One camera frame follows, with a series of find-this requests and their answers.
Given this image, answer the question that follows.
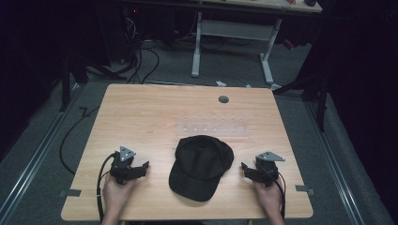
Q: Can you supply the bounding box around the black metal stand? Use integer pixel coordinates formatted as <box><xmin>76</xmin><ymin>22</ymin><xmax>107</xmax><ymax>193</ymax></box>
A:
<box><xmin>58</xmin><ymin>52</ymin><xmax>128</xmax><ymax>113</ymax></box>
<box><xmin>271</xmin><ymin>46</ymin><xmax>330</xmax><ymax>133</ymax></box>

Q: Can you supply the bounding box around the light wooden desk top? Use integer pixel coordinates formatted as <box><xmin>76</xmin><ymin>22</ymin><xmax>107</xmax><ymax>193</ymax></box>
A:
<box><xmin>200</xmin><ymin>0</ymin><xmax>324</xmax><ymax>14</ymax></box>

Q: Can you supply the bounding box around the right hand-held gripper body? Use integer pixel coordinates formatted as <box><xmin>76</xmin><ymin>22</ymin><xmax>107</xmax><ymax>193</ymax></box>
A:
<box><xmin>254</xmin><ymin>151</ymin><xmax>286</xmax><ymax>188</ymax></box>

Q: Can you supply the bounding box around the metal floor rail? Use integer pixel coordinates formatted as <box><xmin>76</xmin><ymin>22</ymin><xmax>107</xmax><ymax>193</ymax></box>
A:
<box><xmin>302</xmin><ymin>97</ymin><xmax>368</xmax><ymax>225</ymax></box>
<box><xmin>0</xmin><ymin>82</ymin><xmax>86</xmax><ymax>219</ymax></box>

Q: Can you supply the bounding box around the grey table bracket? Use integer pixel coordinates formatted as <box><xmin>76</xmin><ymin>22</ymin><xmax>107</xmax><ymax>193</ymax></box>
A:
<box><xmin>295</xmin><ymin>184</ymin><xmax>316</xmax><ymax>197</ymax></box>
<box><xmin>58</xmin><ymin>188</ymin><xmax>83</xmax><ymax>198</ymax></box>

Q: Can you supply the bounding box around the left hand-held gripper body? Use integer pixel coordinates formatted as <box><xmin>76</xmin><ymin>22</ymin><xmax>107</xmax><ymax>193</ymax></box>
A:
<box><xmin>109</xmin><ymin>145</ymin><xmax>137</xmax><ymax>186</ymax></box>

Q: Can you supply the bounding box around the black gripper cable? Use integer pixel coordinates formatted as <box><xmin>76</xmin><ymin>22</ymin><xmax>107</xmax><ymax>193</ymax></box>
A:
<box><xmin>274</xmin><ymin>171</ymin><xmax>286</xmax><ymax>220</ymax></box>
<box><xmin>96</xmin><ymin>152</ymin><xmax>117</xmax><ymax>223</ymax></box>

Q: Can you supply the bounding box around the black floor cable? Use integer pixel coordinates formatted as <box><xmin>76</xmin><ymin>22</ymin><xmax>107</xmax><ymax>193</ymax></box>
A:
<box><xmin>58</xmin><ymin>106</ymin><xmax>101</xmax><ymax>176</ymax></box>

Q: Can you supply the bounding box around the clear plastic sheet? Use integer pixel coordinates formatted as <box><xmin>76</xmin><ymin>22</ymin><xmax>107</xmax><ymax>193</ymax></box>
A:
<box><xmin>176</xmin><ymin>113</ymin><xmax>252</xmax><ymax>138</ymax></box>

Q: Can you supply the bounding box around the person's right hand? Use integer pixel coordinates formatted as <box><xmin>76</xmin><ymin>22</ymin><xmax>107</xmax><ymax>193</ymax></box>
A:
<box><xmin>252</xmin><ymin>180</ymin><xmax>284</xmax><ymax>218</ymax></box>

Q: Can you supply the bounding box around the bundle of black cables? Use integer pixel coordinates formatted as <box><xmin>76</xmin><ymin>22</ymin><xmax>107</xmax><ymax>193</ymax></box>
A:
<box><xmin>120</xmin><ymin>12</ymin><xmax>161</xmax><ymax>85</ymax></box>

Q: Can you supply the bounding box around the person's left hand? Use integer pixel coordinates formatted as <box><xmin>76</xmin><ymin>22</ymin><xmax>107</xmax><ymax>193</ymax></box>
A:
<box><xmin>101</xmin><ymin>173</ymin><xmax>138</xmax><ymax>218</ymax></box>

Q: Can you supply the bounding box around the black baseball cap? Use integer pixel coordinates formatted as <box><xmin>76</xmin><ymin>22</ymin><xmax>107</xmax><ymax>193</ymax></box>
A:
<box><xmin>168</xmin><ymin>134</ymin><xmax>236</xmax><ymax>203</ymax></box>

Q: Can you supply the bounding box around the red object under desk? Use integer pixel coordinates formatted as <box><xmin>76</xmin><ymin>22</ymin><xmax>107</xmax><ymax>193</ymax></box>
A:
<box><xmin>282</xmin><ymin>38</ymin><xmax>296</xmax><ymax>51</ymax></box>

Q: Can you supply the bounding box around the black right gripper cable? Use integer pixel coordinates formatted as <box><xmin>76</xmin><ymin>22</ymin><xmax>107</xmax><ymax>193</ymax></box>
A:
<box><xmin>274</xmin><ymin>171</ymin><xmax>286</xmax><ymax>220</ymax></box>

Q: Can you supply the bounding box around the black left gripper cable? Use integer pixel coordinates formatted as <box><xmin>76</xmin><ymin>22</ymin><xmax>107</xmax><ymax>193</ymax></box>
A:
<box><xmin>96</xmin><ymin>152</ymin><xmax>117</xmax><ymax>223</ymax></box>

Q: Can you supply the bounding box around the white metal desk frame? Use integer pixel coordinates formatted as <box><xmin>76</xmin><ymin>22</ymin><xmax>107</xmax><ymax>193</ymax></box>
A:
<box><xmin>191</xmin><ymin>11</ymin><xmax>283</xmax><ymax>86</ymax></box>

